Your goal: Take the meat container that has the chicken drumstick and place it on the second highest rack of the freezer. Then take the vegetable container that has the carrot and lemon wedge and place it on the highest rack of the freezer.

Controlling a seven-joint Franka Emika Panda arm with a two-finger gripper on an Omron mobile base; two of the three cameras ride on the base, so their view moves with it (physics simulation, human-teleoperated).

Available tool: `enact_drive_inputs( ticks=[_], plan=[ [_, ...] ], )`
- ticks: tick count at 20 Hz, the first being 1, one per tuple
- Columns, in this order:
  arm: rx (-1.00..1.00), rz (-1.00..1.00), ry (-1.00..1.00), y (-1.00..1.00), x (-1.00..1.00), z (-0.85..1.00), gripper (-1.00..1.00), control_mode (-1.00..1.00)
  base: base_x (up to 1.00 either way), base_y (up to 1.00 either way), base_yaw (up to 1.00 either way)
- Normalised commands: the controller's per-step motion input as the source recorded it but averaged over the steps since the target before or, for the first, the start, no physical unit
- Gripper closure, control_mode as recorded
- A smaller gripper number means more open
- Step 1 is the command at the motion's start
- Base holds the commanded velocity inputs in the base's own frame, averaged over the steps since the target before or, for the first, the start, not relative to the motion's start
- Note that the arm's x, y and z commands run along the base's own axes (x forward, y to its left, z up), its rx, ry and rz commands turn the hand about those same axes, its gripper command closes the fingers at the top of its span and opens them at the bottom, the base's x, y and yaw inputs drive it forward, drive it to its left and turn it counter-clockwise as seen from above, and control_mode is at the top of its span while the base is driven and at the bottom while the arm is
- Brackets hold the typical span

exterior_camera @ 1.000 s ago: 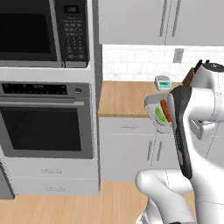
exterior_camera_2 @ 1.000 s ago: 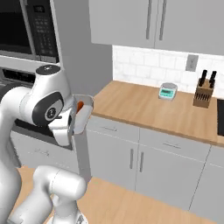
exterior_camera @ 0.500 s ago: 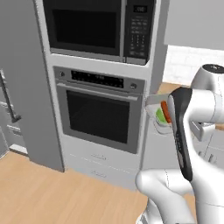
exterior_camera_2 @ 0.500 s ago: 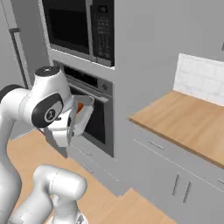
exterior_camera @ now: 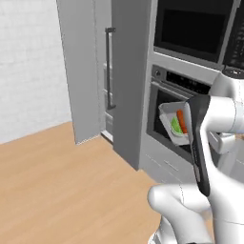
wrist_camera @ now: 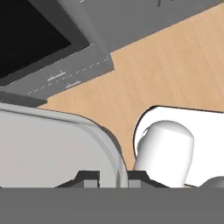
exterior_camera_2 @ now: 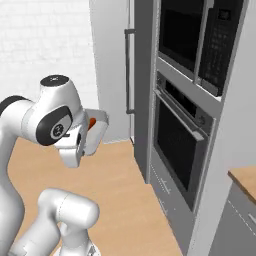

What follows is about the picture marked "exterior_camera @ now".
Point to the white vegetable container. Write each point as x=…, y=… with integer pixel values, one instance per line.
x=167, y=111

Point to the grey drawer front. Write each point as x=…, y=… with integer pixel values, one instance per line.
x=158, y=166

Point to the black microwave oven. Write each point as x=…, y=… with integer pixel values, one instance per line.
x=190, y=28

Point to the green citrus wedge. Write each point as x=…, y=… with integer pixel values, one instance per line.
x=175, y=127

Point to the grey built-in oven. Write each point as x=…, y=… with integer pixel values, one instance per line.
x=155, y=127

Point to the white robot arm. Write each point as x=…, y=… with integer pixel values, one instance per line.
x=227, y=114

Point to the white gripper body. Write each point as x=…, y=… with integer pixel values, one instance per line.
x=222, y=141

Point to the grey fridge door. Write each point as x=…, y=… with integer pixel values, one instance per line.
x=79, y=63

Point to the grey fridge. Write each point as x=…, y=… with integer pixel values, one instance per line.
x=130, y=79

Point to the orange carrot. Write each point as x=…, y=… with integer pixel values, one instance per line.
x=181, y=121

